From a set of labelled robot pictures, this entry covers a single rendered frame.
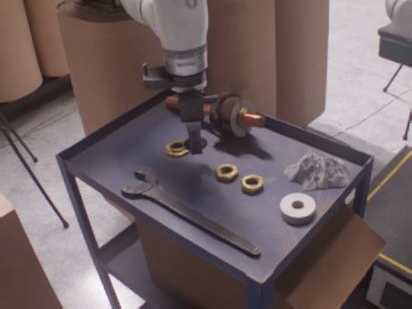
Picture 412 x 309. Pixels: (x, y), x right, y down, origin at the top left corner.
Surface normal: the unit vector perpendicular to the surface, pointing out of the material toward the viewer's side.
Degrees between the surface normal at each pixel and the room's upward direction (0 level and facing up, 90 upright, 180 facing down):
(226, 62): 90
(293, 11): 90
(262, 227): 0
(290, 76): 90
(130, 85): 90
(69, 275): 0
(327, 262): 26
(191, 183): 0
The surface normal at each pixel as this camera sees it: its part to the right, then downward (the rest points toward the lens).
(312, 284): 0.26, -0.58
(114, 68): -0.23, 0.58
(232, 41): 0.26, 0.55
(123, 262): -0.07, -0.81
